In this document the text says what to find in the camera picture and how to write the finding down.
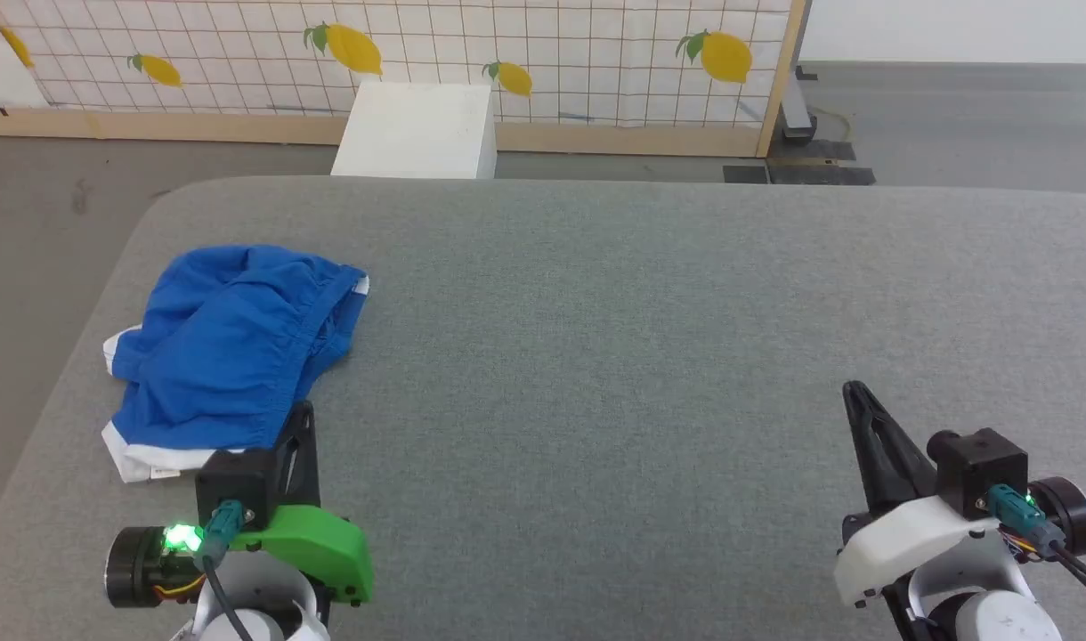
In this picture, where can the lemon print wooden-framed screen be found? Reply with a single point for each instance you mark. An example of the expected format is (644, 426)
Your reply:
(543, 53)

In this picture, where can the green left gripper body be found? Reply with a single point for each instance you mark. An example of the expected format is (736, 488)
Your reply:
(320, 543)

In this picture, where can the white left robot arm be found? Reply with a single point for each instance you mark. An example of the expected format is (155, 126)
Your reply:
(258, 596)

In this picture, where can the dark grey metal stand foot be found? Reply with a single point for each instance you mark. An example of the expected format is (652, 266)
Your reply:
(797, 111)

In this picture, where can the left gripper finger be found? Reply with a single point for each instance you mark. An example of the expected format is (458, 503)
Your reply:
(307, 418)

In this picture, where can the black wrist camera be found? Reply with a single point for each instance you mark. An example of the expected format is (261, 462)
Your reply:
(236, 481)
(984, 463)

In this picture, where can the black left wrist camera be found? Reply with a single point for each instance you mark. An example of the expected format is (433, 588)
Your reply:
(236, 481)

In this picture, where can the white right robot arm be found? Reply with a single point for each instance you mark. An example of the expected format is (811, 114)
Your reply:
(997, 614)

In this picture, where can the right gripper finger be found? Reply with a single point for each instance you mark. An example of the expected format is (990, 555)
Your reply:
(908, 476)

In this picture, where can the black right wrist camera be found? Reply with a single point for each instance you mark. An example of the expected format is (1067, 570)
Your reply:
(984, 463)

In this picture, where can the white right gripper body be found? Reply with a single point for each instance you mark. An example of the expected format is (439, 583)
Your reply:
(908, 539)

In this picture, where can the white rectangular box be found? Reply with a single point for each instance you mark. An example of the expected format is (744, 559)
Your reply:
(418, 133)

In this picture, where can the blue shorts with white trim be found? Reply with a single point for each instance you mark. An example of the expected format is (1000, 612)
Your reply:
(222, 347)

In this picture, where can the large black floor mat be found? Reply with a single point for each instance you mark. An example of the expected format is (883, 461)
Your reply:
(819, 165)

